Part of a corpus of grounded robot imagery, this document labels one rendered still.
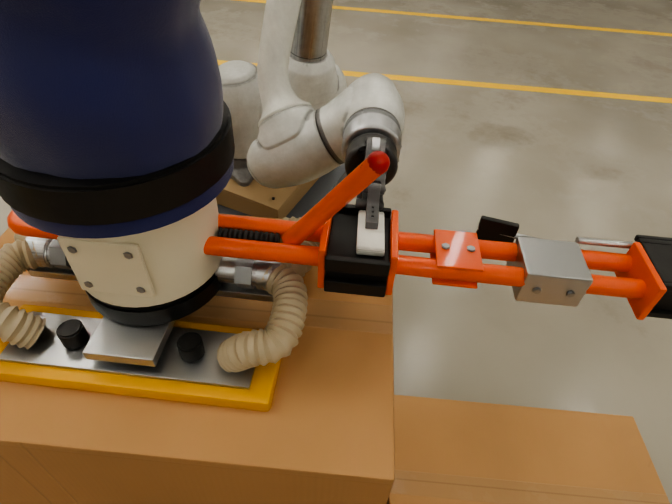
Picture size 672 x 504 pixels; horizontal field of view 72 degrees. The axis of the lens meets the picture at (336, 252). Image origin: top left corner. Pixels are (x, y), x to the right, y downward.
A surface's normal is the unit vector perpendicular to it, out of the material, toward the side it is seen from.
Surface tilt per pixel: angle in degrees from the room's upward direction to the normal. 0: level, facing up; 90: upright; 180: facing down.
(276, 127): 55
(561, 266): 1
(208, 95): 84
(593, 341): 0
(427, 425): 0
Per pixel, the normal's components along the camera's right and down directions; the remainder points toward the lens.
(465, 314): 0.05, -0.73
